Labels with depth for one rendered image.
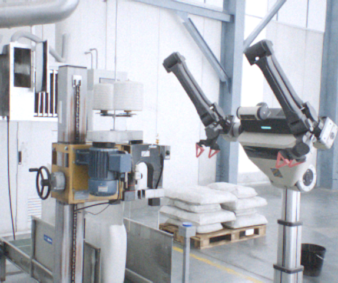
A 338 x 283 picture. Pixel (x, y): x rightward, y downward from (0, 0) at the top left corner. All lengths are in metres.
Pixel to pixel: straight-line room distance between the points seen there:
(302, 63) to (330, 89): 0.99
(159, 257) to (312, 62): 8.30
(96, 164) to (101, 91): 0.49
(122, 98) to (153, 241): 1.18
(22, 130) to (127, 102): 2.96
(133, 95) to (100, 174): 0.44
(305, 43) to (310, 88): 1.01
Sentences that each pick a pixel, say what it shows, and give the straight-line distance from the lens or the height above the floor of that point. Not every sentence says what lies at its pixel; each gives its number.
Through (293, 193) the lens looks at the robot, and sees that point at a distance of 2.58.
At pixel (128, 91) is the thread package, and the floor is 1.63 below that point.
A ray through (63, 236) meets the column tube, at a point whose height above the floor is 0.84.
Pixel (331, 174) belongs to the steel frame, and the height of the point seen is 0.37.
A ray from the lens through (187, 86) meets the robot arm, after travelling 2.45.
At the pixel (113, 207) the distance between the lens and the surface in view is 2.95.
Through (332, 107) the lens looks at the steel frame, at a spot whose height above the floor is 1.90.
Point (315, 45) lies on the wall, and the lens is 10.97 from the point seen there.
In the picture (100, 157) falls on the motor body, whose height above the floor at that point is 1.28.
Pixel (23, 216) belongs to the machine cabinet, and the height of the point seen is 0.37.
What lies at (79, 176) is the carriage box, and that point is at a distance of 2.47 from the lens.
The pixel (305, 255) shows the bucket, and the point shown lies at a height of 0.21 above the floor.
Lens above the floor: 1.49
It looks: 3 degrees down
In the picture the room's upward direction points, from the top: 2 degrees clockwise
